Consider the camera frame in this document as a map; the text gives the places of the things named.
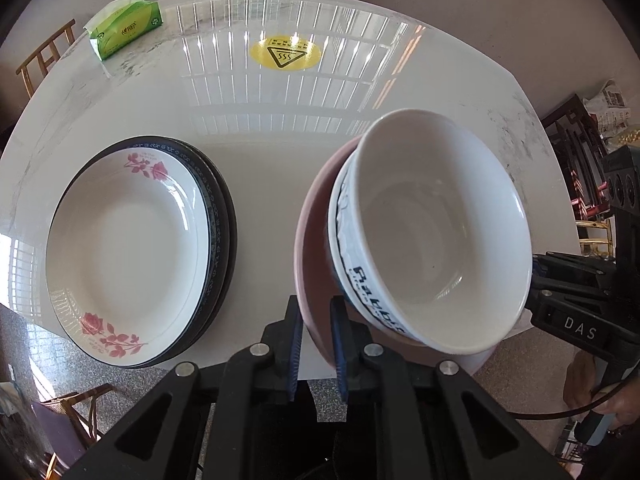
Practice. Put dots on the dark wood shelf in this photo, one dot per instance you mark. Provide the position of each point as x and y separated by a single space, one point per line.
579 149

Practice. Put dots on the light wooden chair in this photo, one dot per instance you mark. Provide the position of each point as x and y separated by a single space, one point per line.
45 55

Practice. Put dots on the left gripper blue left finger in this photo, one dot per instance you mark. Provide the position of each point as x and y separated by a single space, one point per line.
257 399

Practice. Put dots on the white rose soup plate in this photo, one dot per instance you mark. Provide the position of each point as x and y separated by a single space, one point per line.
127 254

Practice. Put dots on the newspaper stack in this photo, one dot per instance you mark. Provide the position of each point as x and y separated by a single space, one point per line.
608 110

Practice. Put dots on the green tissue pack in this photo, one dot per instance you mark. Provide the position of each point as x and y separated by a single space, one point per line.
121 22

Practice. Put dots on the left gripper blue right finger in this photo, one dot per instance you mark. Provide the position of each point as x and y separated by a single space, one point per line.
384 437

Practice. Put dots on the right hand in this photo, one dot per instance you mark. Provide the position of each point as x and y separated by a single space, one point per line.
580 389

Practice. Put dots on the white bowl blue base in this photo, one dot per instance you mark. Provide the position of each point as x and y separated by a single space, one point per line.
403 153

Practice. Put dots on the large pink bowl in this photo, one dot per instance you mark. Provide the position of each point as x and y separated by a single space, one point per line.
312 269

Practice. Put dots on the yellow warning sticker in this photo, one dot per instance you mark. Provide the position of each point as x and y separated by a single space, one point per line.
286 53

